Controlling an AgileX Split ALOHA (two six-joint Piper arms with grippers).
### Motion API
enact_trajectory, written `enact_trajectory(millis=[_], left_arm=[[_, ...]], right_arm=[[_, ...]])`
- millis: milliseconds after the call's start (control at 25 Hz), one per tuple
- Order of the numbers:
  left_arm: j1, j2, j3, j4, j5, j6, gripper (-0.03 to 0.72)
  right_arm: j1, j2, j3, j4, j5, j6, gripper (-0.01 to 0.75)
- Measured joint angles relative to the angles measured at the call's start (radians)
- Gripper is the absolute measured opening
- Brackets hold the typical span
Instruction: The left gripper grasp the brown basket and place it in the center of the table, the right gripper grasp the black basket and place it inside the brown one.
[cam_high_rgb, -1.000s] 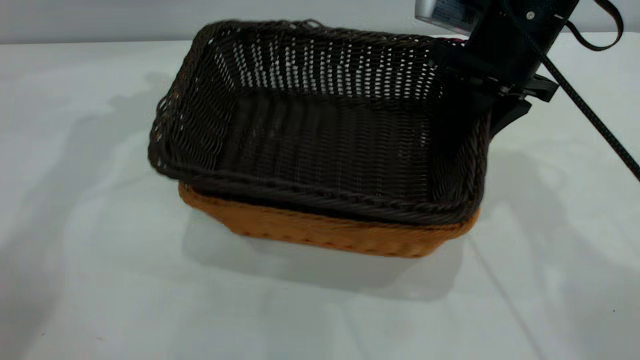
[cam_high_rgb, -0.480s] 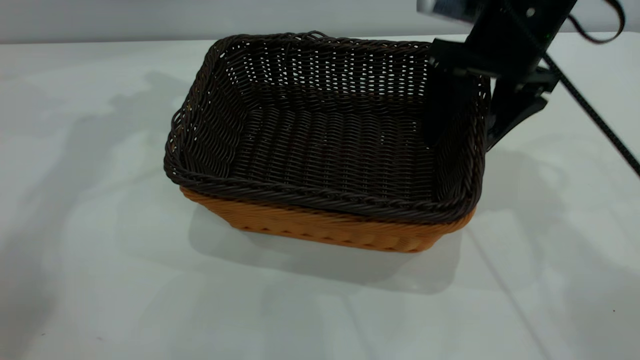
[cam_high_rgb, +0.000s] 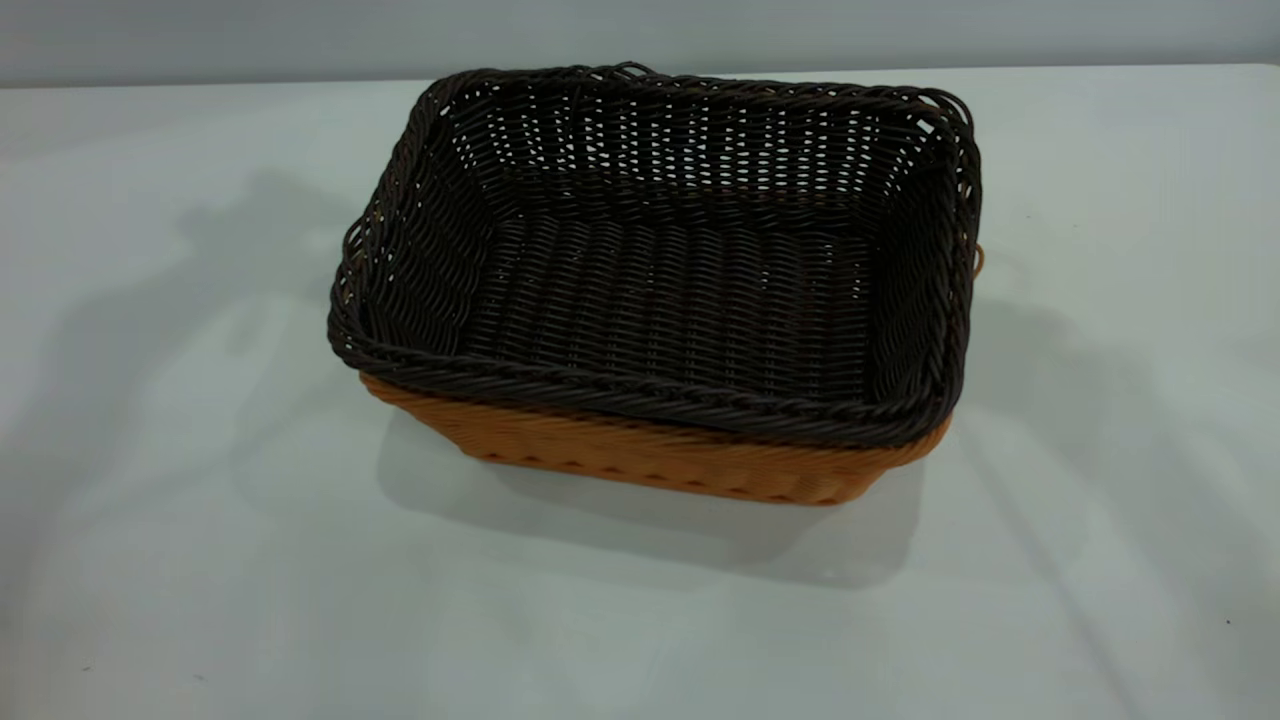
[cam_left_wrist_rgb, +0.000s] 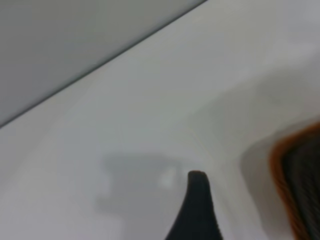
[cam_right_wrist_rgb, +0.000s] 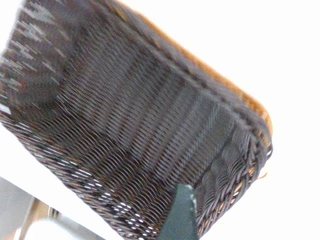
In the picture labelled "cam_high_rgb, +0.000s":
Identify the dark brown wicker basket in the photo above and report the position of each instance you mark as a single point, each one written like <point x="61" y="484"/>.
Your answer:
<point x="660" y="300"/>

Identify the orange-brown wicker basket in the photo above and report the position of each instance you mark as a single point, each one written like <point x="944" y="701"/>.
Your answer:
<point x="650" y="462"/>

